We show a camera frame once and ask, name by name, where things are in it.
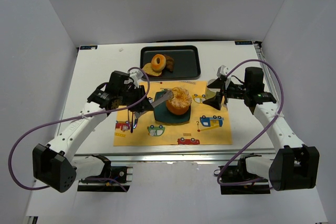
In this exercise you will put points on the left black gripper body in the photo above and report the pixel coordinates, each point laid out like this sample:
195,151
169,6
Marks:
142,98

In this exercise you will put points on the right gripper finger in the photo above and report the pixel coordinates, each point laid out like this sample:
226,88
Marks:
216,101
217,83

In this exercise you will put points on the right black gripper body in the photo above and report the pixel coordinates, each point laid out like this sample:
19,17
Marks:
224,93

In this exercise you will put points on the orange bundt cake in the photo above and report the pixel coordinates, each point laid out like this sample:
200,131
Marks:
180,102

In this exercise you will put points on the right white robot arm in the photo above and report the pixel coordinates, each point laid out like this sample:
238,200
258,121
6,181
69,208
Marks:
295,165

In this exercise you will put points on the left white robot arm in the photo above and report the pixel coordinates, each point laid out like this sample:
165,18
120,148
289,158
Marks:
55,163

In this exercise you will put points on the bread slice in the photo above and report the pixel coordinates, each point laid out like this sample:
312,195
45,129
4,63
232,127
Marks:
147,68

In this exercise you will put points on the light green mug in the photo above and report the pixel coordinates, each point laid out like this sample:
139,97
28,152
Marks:
210,93

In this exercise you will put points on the gold iridescent spoon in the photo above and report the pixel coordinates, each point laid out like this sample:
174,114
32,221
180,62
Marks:
128,121

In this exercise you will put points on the yellow vehicle print placemat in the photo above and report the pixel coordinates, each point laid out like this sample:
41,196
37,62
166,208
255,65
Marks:
207,126

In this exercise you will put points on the iridescent purple knife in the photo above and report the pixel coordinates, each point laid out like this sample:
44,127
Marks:
136,123

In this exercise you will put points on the purple iridescent spoon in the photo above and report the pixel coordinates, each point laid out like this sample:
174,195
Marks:
132,123

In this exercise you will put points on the teal square plate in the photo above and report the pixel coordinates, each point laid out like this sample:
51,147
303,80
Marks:
163,115

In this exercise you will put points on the glazed orange donut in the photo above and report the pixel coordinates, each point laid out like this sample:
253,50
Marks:
158,62

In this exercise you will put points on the black baking tray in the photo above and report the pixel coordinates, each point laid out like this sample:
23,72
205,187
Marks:
186,62

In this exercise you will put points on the dark brown pastry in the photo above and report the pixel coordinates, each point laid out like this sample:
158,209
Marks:
169,63

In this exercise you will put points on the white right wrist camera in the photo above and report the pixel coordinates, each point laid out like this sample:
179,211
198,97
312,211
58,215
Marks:
222,71

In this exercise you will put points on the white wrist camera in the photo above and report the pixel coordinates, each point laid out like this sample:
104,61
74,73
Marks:
222,71
135,77

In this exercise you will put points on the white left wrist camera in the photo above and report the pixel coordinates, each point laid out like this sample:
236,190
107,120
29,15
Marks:
135,77

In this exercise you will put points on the aluminium frame rail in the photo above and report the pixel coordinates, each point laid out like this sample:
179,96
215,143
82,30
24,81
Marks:
215,157

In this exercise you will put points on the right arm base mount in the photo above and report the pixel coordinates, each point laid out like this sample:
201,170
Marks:
238,173

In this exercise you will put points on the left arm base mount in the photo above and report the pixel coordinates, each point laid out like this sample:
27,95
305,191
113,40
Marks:
118,179

